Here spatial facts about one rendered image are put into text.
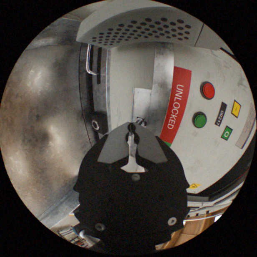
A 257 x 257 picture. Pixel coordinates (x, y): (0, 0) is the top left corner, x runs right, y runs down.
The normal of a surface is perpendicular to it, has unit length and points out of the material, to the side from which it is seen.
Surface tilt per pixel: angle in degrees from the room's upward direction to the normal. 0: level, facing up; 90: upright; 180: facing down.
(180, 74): 90
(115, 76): 90
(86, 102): 0
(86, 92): 0
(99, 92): 90
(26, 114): 0
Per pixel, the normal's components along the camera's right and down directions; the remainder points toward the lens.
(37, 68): 0.87, 0.29
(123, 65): -0.50, 0.44
